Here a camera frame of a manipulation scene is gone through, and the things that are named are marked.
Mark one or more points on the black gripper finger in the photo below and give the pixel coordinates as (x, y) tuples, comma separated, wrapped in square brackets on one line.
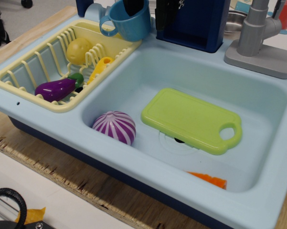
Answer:
[(132, 7), (165, 12)]

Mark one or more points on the blue plastic cup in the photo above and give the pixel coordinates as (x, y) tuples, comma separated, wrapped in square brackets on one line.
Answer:
[(131, 28)]

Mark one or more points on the red plastic cup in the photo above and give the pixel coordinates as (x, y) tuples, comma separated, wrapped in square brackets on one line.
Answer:
[(283, 17)]

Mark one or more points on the cream plastic drying rack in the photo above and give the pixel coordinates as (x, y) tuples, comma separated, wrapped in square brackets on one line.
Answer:
[(47, 62)]

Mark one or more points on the light blue toy sink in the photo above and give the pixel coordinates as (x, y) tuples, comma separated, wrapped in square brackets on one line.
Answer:
[(255, 169)]

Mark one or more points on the dark blue box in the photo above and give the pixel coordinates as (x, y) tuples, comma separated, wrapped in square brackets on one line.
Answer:
[(199, 24)]

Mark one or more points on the metal bowl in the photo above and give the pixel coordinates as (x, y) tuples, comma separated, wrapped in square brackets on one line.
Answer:
[(234, 21)]

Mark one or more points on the yellow toy potato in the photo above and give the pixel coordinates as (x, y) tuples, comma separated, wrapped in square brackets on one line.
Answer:
[(77, 49)]

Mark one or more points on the grey toy faucet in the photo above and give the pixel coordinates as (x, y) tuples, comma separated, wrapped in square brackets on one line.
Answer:
[(249, 52)]

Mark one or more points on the black chair wheel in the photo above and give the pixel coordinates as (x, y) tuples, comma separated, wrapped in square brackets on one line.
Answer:
[(27, 3)]

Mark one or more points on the green plastic cutting board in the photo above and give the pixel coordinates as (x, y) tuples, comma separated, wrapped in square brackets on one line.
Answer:
[(196, 122)]

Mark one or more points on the purple toy eggplant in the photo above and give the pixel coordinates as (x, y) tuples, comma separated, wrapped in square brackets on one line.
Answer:
[(58, 90)]

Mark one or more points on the purple striped toy onion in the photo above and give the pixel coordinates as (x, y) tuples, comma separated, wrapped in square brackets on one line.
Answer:
[(117, 125)]

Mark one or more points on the orange toy carrot piece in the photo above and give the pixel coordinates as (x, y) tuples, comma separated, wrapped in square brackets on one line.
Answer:
[(222, 183)]

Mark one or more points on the yellow tape piece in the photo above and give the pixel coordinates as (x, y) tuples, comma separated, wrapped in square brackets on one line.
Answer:
[(34, 215)]

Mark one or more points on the yellow toy utensil handle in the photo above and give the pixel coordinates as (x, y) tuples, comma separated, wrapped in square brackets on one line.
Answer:
[(99, 68)]

